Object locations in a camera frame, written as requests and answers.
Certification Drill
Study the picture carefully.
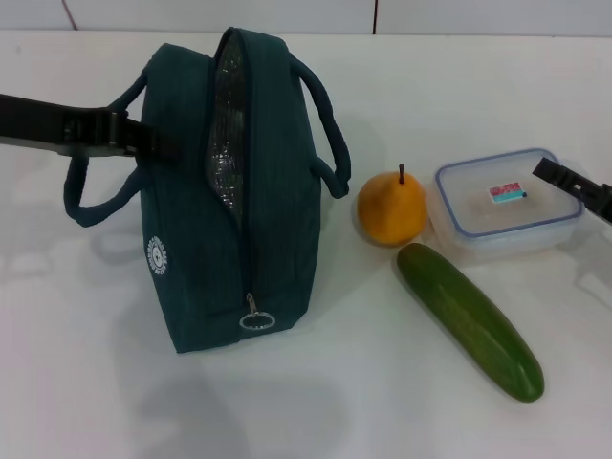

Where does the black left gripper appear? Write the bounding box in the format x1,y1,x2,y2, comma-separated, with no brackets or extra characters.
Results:
0,93,186,162

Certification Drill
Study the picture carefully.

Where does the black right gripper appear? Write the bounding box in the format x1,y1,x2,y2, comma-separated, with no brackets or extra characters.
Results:
532,156,612,226

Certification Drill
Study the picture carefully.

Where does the clear blue-rimmed plastic food box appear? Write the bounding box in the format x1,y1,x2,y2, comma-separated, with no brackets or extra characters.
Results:
427,146,587,262

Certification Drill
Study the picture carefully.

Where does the dark teal insulated lunch bag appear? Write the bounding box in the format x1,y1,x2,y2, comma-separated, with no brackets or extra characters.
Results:
63,27,352,356

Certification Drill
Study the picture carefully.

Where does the green cucumber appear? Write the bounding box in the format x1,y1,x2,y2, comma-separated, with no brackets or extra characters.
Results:
395,242,546,404

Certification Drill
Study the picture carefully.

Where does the orange yellow pear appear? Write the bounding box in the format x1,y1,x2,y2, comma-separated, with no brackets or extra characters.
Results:
356,164,428,248

